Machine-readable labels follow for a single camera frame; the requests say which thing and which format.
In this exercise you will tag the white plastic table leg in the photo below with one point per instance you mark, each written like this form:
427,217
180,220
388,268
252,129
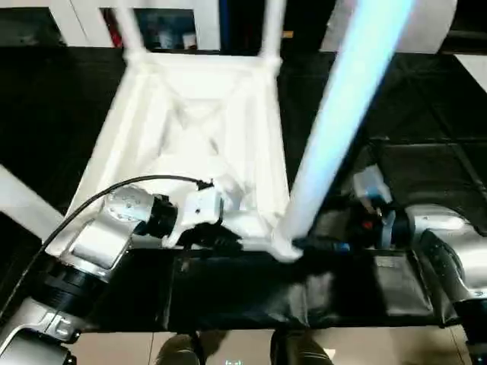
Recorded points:
129,26
342,114
273,26
23,201

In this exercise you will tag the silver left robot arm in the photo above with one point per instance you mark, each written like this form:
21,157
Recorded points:
99,243

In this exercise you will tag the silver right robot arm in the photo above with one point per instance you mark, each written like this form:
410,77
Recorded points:
449,247

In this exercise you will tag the dark right robot foot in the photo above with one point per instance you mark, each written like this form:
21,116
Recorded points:
300,350

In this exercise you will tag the dark robot foot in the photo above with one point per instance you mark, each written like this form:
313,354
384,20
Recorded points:
300,350
179,351

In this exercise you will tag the dark left robot foot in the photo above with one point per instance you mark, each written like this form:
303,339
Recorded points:
179,351

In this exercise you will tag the white flat board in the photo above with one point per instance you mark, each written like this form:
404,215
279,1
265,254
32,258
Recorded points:
475,68

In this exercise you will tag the white plastic bottle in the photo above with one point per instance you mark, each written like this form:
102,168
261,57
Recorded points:
187,40

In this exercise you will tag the white curved plastic panel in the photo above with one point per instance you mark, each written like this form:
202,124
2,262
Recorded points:
426,30

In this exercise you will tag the red bottle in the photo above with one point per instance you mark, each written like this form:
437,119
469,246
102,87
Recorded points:
115,36

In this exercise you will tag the white glass-door cabinet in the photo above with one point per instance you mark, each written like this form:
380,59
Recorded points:
76,23

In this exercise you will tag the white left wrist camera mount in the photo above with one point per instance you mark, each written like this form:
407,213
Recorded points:
198,209

